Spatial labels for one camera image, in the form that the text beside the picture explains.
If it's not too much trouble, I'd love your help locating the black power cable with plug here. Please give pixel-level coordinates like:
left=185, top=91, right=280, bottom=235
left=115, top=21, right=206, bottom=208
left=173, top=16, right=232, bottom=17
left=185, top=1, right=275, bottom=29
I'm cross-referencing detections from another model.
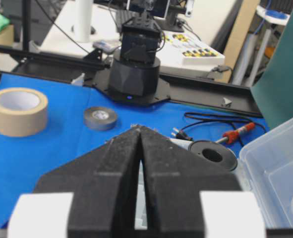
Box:
left=171, top=112, right=267, bottom=147

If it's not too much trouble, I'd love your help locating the white box of markers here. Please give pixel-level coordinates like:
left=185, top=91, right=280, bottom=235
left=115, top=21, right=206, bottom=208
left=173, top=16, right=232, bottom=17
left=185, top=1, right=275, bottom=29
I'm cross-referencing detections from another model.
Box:
left=157, top=32, right=225, bottom=66

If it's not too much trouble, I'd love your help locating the blue table mat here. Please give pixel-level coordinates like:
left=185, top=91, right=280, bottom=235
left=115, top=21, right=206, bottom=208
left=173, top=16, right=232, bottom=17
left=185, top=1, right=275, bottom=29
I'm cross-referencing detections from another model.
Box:
left=0, top=73, right=271, bottom=229

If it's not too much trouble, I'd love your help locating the black filament spool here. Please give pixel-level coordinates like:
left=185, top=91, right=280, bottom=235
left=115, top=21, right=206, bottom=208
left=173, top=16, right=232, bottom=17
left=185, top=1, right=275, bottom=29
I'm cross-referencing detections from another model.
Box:
left=188, top=140, right=238, bottom=172

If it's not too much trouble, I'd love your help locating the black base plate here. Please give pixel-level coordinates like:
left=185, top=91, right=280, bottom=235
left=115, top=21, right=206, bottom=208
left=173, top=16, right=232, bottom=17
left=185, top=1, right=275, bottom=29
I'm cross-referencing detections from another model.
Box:
left=92, top=70, right=171, bottom=107

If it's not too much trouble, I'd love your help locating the grey tape roll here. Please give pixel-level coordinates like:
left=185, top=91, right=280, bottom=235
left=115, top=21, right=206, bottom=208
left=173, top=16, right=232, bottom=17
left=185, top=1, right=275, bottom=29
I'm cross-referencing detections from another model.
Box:
left=84, top=107, right=118, bottom=131

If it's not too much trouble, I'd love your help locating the beige masking tape roll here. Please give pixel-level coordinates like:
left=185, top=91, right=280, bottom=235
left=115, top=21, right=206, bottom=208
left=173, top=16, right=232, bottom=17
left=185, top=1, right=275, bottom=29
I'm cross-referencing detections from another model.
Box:
left=0, top=87, right=49, bottom=137

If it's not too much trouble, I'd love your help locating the white pole stand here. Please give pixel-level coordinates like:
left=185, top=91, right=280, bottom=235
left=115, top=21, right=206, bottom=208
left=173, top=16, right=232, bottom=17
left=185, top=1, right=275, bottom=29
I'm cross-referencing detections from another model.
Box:
left=73, top=0, right=95, bottom=43

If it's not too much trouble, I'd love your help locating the clear plastic storage box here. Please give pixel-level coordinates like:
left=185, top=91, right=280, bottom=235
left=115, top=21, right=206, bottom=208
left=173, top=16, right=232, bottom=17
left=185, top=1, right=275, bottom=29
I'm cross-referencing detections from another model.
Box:
left=238, top=118, right=293, bottom=229

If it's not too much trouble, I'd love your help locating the green cutting mat board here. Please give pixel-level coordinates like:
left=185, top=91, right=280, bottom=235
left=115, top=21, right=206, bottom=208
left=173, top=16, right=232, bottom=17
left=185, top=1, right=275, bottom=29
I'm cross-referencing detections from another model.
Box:
left=251, top=11, right=293, bottom=129

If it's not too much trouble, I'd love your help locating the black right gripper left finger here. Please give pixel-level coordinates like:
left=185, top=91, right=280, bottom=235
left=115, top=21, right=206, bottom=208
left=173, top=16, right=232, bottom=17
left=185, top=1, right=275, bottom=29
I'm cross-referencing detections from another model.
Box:
left=8, top=126, right=140, bottom=238

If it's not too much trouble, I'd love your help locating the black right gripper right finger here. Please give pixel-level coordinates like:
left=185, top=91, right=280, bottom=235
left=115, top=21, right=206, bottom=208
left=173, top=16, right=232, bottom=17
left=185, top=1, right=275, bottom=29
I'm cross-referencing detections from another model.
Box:
left=139, top=126, right=266, bottom=238

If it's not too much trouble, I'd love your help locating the black aluminium frame rail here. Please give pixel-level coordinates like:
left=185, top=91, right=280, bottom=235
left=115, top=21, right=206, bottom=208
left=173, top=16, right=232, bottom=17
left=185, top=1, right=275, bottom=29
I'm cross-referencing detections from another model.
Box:
left=0, top=46, right=262, bottom=118

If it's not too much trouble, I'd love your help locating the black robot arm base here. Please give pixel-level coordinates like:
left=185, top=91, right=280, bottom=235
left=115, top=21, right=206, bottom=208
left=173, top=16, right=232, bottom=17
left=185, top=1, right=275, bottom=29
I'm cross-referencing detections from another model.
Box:
left=108, top=12, right=165, bottom=98

